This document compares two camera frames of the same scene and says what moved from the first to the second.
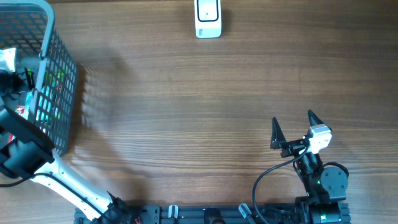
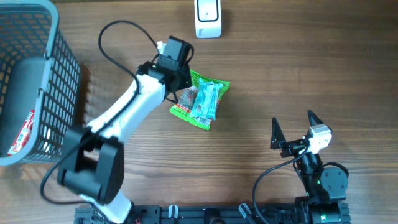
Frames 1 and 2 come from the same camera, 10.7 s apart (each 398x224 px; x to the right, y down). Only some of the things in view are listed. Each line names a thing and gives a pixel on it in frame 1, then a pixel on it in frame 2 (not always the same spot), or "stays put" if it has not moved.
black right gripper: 278,141 stays put
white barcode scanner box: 208,18 stays put
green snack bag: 53,80 → 186,101
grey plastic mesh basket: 38,77 stays put
